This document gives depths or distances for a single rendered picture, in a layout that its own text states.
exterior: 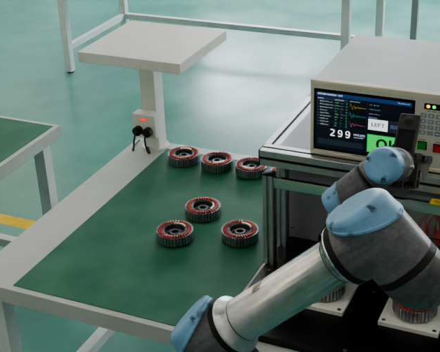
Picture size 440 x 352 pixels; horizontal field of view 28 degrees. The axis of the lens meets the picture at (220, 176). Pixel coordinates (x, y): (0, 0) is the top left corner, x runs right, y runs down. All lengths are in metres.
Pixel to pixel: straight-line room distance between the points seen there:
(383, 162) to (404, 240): 0.38
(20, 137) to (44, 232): 0.75
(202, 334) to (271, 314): 0.15
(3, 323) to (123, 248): 0.41
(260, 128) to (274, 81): 0.76
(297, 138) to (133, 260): 0.60
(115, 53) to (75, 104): 2.87
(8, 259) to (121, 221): 0.37
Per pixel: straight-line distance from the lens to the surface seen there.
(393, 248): 1.44
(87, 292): 2.45
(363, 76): 2.26
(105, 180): 3.03
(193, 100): 5.59
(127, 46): 2.89
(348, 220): 1.43
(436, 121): 2.18
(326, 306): 2.29
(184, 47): 2.84
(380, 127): 2.22
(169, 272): 2.50
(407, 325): 2.25
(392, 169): 1.80
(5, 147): 3.37
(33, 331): 3.62
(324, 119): 2.25
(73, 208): 2.88
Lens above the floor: 2.12
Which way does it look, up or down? 27 degrees down
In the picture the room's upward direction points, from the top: 3 degrees counter-clockwise
